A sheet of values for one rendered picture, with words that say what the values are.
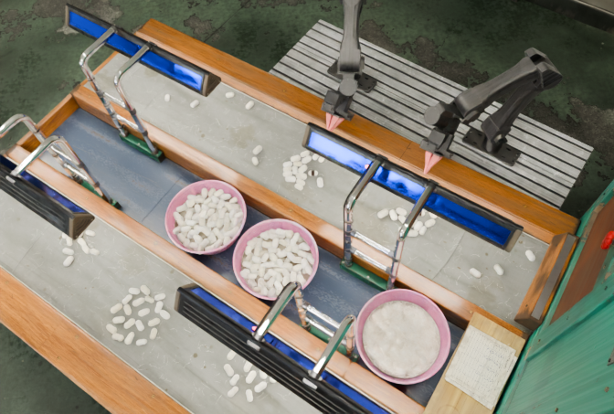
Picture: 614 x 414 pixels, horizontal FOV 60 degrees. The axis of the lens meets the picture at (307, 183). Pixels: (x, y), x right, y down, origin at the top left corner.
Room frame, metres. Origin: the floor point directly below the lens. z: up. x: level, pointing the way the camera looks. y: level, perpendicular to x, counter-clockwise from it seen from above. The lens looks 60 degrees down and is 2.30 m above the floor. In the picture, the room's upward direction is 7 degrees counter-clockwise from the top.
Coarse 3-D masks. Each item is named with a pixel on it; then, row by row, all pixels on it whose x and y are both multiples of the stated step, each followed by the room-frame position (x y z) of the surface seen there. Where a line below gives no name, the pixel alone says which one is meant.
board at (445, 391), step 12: (468, 324) 0.37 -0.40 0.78; (480, 324) 0.37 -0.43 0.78; (492, 324) 0.36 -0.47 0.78; (492, 336) 0.33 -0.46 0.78; (504, 336) 0.33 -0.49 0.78; (516, 336) 0.32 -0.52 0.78; (456, 348) 0.31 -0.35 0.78; (516, 348) 0.29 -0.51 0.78; (444, 372) 0.25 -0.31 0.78; (444, 384) 0.22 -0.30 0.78; (504, 384) 0.21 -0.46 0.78; (432, 396) 0.20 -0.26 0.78; (444, 396) 0.19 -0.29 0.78; (456, 396) 0.19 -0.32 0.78; (468, 396) 0.19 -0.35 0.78; (432, 408) 0.17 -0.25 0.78; (444, 408) 0.17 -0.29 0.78; (456, 408) 0.16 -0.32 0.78; (468, 408) 0.16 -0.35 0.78; (480, 408) 0.16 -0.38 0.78; (492, 408) 0.15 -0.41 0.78
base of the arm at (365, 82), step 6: (336, 60) 1.51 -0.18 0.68; (336, 66) 1.48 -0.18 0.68; (330, 72) 1.45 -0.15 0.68; (336, 72) 1.45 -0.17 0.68; (342, 78) 1.41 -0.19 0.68; (360, 78) 1.40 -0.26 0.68; (366, 78) 1.40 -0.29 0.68; (372, 78) 1.39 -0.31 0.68; (360, 84) 1.37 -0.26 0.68; (366, 84) 1.36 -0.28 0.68; (372, 84) 1.36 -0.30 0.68; (366, 90) 1.33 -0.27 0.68
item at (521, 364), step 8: (592, 208) 0.65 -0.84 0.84; (584, 216) 0.67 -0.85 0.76; (584, 224) 0.61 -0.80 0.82; (536, 328) 0.33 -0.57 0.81; (528, 344) 0.30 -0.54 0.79; (528, 352) 0.27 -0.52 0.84; (520, 360) 0.26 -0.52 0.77; (520, 368) 0.23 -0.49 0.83; (512, 376) 0.23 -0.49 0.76; (520, 376) 0.21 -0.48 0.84; (512, 384) 0.20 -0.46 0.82; (504, 392) 0.19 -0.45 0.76; (512, 392) 0.18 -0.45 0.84; (504, 400) 0.16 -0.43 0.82; (496, 408) 0.15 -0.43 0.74; (504, 408) 0.14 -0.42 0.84
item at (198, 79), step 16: (80, 16) 1.45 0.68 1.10; (96, 16) 1.43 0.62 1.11; (80, 32) 1.43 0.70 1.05; (96, 32) 1.39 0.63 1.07; (128, 32) 1.35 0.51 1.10; (112, 48) 1.33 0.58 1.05; (128, 48) 1.30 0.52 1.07; (160, 48) 1.24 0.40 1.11; (144, 64) 1.24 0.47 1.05; (160, 64) 1.21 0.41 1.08; (176, 64) 1.18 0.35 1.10; (192, 64) 1.16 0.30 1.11; (176, 80) 1.16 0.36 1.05; (192, 80) 1.13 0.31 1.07; (208, 80) 1.11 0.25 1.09
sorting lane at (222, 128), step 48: (144, 96) 1.39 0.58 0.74; (192, 96) 1.36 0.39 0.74; (240, 96) 1.33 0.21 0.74; (192, 144) 1.13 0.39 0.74; (240, 144) 1.11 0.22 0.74; (288, 144) 1.08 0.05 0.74; (288, 192) 0.89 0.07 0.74; (336, 192) 0.87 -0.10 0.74; (384, 192) 0.85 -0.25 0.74; (384, 240) 0.67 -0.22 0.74; (432, 240) 0.65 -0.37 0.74; (480, 240) 0.63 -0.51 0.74; (528, 240) 0.61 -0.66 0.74; (480, 288) 0.48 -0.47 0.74; (528, 288) 0.46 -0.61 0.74
